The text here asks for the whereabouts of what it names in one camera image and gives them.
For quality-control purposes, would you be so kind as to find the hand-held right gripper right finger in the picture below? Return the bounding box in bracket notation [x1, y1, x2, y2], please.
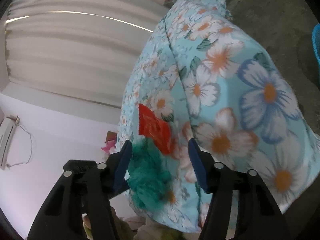
[188, 139, 292, 240]

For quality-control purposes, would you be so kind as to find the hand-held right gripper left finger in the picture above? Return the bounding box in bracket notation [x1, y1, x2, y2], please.
[27, 140, 133, 240]

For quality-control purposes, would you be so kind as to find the red foil packet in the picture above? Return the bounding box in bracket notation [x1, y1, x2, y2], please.
[137, 103, 172, 155]

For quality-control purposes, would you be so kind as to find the blue plastic wastebasket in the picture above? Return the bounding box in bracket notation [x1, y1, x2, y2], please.
[312, 24, 320, 65]

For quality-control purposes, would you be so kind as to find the blue floral blanket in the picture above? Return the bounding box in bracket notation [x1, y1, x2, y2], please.
[117, 0, 320, 232]

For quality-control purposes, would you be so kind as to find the cream curtain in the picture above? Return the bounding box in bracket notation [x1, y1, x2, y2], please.
[5, 0, 175, 109]

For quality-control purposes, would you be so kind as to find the white air conditioner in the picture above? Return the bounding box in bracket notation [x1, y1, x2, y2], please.
[0, 116, 19, 169]

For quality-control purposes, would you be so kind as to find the thin hanging cable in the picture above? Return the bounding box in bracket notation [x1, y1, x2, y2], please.
[6, 124, 38, 167]

